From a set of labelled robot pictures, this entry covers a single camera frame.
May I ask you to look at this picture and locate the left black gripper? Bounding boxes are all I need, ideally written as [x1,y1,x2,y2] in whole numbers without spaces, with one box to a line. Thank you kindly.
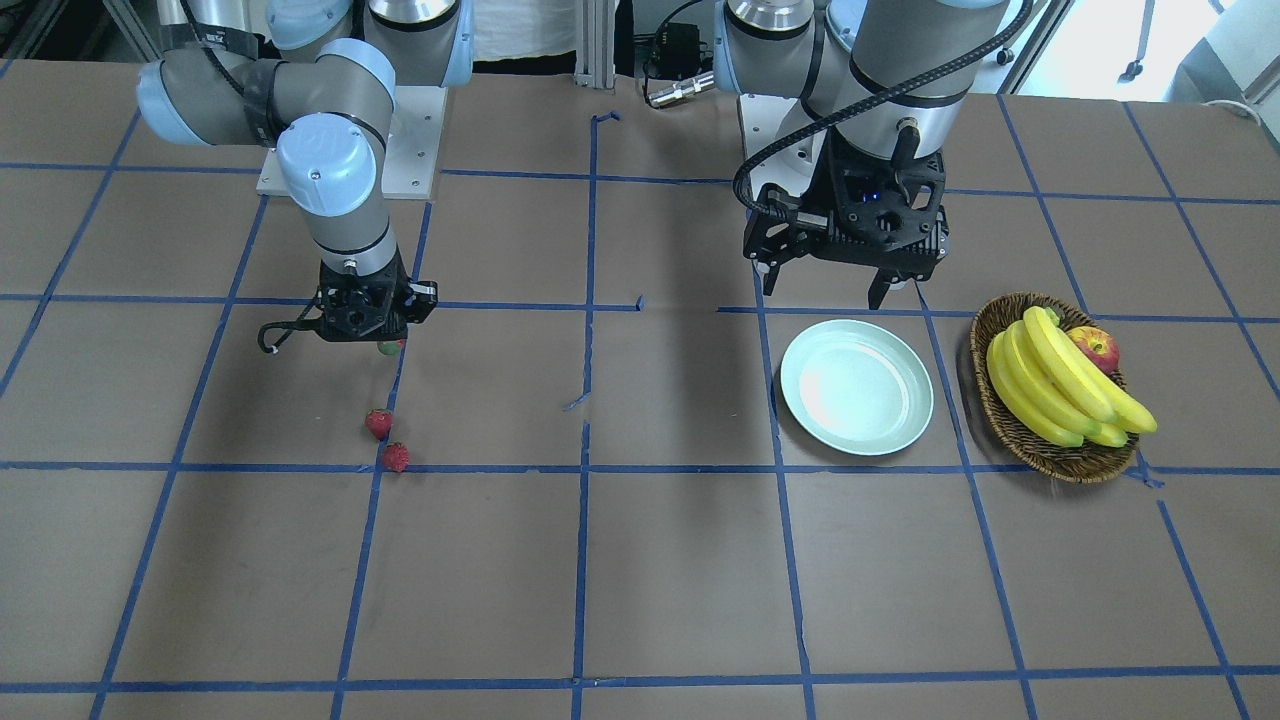
[742,128,948,311]

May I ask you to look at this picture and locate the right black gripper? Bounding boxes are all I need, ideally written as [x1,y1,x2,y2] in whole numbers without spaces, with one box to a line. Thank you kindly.
[315,252,439,342]

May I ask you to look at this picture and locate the red strawberry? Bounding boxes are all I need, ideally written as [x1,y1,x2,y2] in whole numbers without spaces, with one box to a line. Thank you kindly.
[380,442,411,473]
[364,407,394,441]
[376,338,406,357]

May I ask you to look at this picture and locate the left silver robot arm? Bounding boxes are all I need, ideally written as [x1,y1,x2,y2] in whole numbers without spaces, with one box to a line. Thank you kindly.
[713,1,1032,309]

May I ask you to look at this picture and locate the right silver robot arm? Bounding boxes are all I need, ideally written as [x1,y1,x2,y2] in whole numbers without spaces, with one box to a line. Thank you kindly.
[136,1,474,354]

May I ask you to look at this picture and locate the light green plate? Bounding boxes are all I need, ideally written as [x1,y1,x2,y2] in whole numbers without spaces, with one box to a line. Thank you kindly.
[780,319,934,456]

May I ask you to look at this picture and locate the yellow banana bunch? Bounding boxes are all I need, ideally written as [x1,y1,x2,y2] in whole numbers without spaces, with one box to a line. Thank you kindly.
[986,306,1158,448]

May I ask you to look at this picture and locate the black power adapter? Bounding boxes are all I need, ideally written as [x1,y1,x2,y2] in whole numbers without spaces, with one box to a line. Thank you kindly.
[644,23,704,81]

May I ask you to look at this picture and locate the red apple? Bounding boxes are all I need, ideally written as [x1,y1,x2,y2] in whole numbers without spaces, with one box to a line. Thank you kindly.
[1068,325,1120,375]

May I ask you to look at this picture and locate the woven wicker basket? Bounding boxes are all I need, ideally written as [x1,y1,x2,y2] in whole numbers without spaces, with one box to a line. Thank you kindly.
[956,291,1140,484]

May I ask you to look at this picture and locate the silver cable connector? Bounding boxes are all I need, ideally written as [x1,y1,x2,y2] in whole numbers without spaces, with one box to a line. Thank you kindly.
[644,70,716,110]

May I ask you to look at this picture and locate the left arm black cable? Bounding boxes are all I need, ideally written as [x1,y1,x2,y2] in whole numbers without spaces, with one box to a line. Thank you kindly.
[733,0,1036,217]

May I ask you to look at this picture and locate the aluminium frame post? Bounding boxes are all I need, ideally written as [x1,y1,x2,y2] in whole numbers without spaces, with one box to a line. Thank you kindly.
[572,0,618,94]

